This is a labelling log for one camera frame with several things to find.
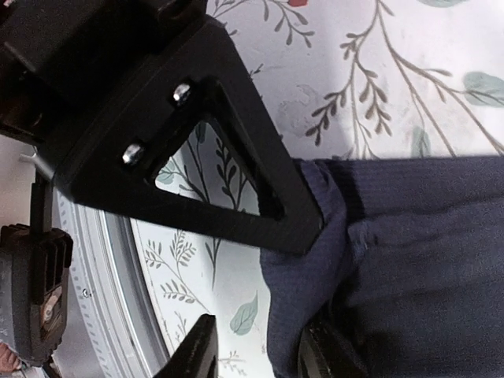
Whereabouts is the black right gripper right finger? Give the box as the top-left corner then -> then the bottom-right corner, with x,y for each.
298,318 -> 369,378

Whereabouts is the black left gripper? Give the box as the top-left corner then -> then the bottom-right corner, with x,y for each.
1,1 -> 207,142

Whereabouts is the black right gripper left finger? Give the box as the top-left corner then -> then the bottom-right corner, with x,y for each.
154,314 -> 218,378

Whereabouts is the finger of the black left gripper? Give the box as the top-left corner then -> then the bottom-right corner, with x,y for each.
54,16 -> 323,254

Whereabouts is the navy blue underwear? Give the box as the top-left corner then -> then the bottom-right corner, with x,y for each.
260,157 -> 503,377

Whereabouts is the floral patterned table mat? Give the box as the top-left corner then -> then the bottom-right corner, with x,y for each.
132,0 -> 503,377

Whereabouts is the front aluminium rail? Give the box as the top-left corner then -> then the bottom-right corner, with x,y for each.
56,194 -> 169,377

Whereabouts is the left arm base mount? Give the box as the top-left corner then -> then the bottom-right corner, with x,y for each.
1,224 -> 73,367

